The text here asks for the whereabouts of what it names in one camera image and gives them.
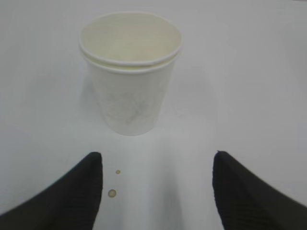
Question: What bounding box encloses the white paper cup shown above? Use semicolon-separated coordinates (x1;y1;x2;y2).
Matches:
79;11;183;136

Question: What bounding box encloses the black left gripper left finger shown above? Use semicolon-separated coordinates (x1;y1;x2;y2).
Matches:
0;152;103;230

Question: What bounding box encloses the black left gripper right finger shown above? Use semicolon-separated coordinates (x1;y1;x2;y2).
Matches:
212;151;307;230

